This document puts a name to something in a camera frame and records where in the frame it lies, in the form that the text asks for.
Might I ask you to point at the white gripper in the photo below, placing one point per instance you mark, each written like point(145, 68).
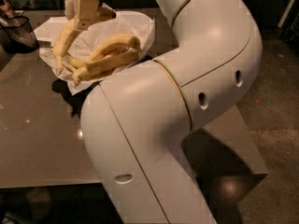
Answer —
point(86, 13)

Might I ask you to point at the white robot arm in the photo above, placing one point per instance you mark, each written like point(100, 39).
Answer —
point(134, 122)

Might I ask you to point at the white bowl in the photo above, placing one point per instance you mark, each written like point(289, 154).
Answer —
point(131, 22)

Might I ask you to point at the white crumpled paper liner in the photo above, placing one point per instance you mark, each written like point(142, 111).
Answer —
point(43, 36)

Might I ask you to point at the dark mesh basket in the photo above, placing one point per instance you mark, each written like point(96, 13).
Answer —
point(18, 35)

